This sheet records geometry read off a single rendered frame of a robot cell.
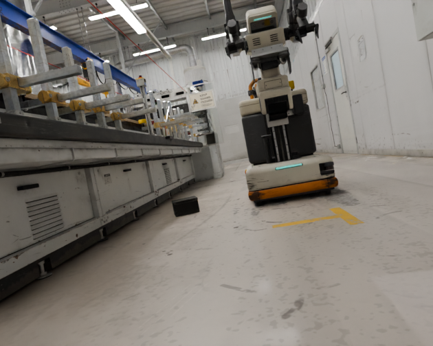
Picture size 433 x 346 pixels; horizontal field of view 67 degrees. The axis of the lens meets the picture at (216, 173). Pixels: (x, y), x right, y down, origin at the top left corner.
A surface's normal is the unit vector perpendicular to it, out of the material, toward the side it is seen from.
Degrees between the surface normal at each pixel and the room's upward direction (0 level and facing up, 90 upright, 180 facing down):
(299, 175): 90
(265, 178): 90
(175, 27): 90
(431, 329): 0
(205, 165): 90
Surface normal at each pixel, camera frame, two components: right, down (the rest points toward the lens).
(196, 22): -0.10, 0.07
